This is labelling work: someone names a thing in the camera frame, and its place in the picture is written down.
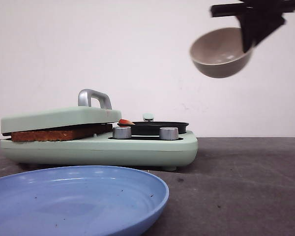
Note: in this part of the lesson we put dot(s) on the mint green hinged lid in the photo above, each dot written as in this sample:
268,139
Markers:
93,107

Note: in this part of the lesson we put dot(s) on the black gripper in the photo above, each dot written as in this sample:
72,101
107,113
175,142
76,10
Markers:
254,29

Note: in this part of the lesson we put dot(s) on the beige ribbed bowl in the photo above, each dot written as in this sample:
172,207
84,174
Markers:
219,53

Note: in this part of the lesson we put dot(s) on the pink cooked shrimp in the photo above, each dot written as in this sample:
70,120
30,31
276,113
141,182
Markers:
125,122

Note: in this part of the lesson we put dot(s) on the black frying pan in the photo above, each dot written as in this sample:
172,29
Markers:
149,127

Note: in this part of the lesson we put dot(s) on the blue plate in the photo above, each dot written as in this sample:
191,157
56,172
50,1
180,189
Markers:
81,201

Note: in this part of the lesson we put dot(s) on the mint green breakfast maker base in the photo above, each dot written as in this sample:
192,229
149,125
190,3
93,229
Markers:
103,149

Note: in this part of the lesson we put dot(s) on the silver control knob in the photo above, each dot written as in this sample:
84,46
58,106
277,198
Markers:
122,132
168,133

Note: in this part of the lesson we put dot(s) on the right silver control knob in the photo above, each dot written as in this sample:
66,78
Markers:
168,133

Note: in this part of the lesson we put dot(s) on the left silver control knob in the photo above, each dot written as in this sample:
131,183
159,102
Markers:
122,132

